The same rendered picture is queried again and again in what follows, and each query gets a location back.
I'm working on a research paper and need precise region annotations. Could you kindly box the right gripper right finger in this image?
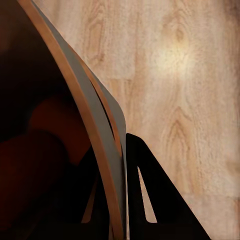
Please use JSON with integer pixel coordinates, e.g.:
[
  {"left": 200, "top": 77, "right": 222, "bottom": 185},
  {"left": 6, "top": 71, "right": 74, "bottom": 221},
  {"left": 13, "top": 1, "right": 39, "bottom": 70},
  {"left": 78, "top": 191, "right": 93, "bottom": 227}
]
[{"left": 126, "top": 133, "right": 211, "bottom": 240}]

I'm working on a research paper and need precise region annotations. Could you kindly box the trash can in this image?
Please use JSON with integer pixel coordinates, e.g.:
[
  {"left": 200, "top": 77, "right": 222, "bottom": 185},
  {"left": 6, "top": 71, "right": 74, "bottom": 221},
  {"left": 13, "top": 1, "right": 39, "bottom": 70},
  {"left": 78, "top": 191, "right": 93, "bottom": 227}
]
[{"left": 0, "top": 0, "right": 127, "bottom": 240}]

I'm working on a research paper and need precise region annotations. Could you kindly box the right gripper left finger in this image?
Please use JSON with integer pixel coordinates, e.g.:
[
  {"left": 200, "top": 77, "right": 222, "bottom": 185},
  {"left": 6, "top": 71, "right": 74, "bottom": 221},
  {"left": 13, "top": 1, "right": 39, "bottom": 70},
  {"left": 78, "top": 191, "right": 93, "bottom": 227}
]
[{"left": 26, "top": 145, "right": 110, "bottom": 240}]

